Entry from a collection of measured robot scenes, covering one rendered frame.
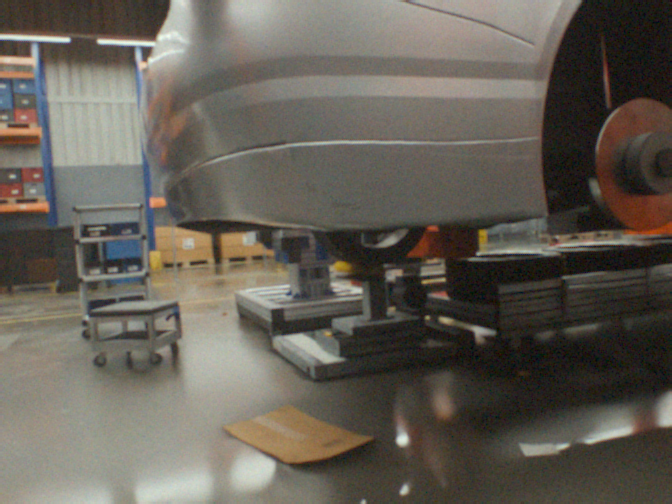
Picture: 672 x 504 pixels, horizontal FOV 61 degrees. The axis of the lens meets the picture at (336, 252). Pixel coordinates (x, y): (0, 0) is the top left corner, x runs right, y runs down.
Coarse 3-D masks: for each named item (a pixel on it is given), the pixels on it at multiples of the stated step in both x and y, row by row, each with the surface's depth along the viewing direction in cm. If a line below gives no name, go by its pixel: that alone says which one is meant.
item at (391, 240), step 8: (344, 232) 288; (400, 232) 308; (408, 232) 301; (352, 240) 290; (376, 240) 315; (384, 240) 315; (392, 240) 306; (400, 240) 299; (368, 248) 293; (376, 248) 295; (384, 248) 296
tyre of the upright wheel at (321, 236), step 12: (420, 228) 303; (324, 240) 292; (336, 240) 287; (348, 240) 290; (408, 240) 301; (420, 240) 304; (336, 252) 293; (348, 252) 289; (360, 252) 291; (372, 252) 294; (384, 252) 296; (396, 252) 298; (408, 252) 301; (372, 264) 295; (384, 264) 298
